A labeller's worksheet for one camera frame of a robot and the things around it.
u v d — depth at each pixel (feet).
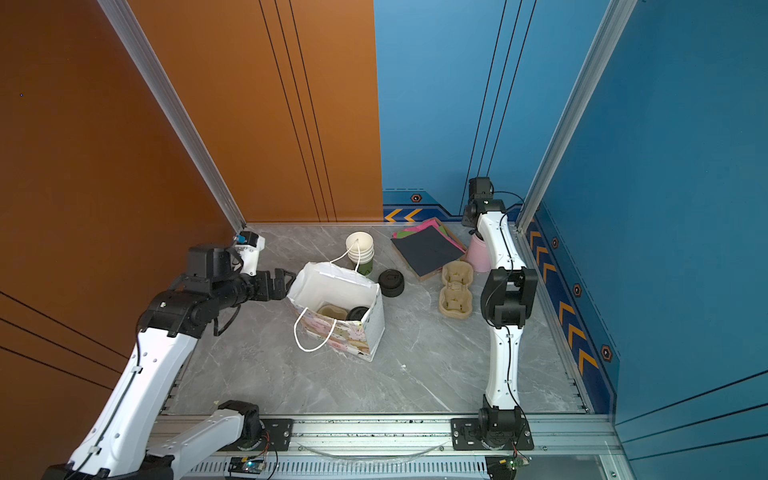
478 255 3.36
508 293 1.95
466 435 2.38
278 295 2.04
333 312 2.99
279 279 2.04
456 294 3.12
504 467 2.31
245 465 2.32
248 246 1.97
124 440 1.23
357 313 2.59
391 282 3.11
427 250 3.48
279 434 2.42
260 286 1.99
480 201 2.39
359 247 3.18
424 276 3.27
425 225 3.80
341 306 2.98
